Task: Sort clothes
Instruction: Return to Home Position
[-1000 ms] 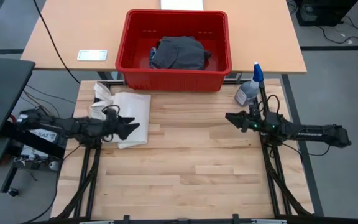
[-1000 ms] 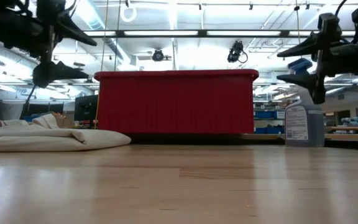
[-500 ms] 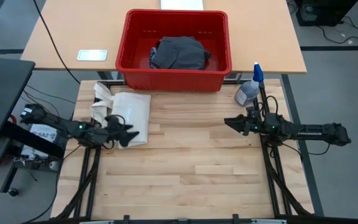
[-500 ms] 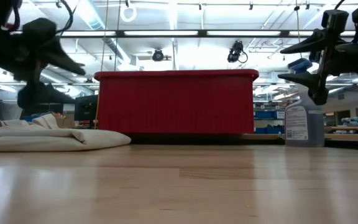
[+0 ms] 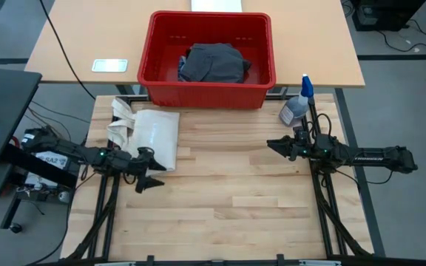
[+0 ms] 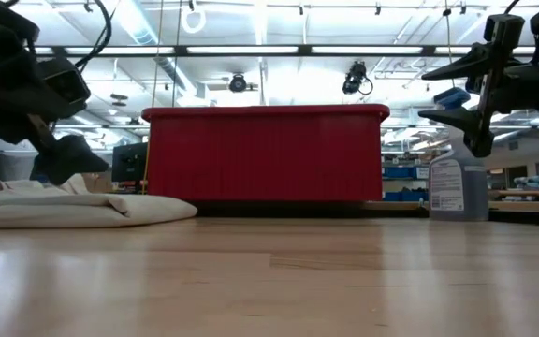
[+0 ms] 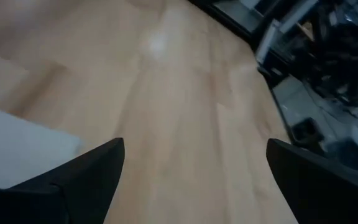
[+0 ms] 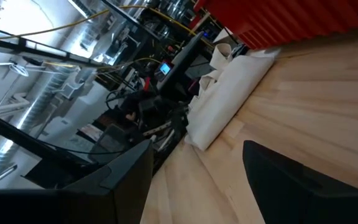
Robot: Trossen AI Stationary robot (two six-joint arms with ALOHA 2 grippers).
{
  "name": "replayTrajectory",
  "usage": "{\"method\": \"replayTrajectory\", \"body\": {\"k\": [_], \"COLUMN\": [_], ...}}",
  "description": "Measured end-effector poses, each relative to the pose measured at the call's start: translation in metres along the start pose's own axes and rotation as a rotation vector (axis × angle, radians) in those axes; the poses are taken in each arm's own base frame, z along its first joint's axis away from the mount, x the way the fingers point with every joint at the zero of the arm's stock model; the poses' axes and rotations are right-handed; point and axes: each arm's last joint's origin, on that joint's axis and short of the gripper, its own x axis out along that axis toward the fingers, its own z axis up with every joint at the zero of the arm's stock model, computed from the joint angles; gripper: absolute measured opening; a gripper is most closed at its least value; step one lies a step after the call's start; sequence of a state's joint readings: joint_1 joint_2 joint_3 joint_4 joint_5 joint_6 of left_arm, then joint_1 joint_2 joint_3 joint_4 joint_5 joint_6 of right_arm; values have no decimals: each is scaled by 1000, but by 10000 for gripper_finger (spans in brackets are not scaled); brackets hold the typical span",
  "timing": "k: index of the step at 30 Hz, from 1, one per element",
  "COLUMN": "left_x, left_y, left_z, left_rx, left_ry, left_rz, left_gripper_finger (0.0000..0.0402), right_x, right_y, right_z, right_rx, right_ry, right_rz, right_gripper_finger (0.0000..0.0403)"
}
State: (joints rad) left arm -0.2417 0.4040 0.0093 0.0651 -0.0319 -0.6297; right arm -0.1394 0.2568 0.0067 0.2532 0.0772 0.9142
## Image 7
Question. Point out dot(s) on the small black box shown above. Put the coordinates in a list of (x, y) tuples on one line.
[(306, 132)]

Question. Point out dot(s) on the black equipment clutter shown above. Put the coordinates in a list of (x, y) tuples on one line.
[(343, 56)]

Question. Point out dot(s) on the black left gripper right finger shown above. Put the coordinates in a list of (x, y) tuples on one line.
[(328, 199)]

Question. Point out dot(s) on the white folded cloth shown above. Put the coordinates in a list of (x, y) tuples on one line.
[(17, 149)]

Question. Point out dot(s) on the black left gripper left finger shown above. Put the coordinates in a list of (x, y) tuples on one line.
[(73, 199)]

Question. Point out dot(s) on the white frame post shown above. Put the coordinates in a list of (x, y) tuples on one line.
[(267, 43)]

